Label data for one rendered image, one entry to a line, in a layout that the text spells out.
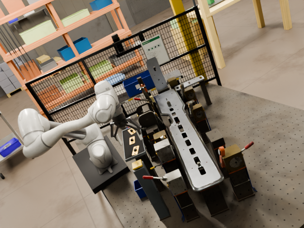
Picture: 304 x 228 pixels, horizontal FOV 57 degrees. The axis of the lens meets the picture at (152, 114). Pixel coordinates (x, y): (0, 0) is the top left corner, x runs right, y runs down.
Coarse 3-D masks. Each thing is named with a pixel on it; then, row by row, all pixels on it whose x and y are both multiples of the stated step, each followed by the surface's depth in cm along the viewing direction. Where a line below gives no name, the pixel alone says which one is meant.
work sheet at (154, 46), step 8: (144, 40) 282; (152, 40) 283; (160, 40) 284; (144, 48) 286; (152, 48) 287; (160, 48) 288; (152, 56) 290; (160, 56) 292; (168, 56) 293; (160, 64) 296
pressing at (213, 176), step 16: (160, 96) 266; (176, 96) 253; (160, 112) 239; (176, 112) 229; (176, 128) 209; (192, 128) 201; (176, 144) 192; (192, 144) 185; (192, 160) 172; (208, 160) 167; (192, 176) 160; (208, 176) 156
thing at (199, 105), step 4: (196, 104) 218; (200, 104) 215; (196, 108) 213; (200, 108) 214; (192, 112) 215; (196, 112) 215; (200, 112) 215; (204, 112) 217; (196, 116) 216; (200, 116) 217; (204, 116) 217; (196, 120) 218; (200, 120) 218; (204, 120) 220; (200, 124) 221; (204, 124) 221; (208, 124) 226; (200, 128) 222; (204, 128) 223; (208, 128) 224; (200, 132) 226; (204, 132) 224; (204, 136) 226; (204, 140) 227; (208, 140) 228
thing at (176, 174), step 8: (168, 176) 159; (176, 176) 157; (168, 184) 157; (176, 184) 158; (184, 184) 158; (176, 192) 160; (184, 192) 161; (176, 200) 170; (184, 200) 165; (184, 208) 167; (192, 208) 168; (192, 216) 171
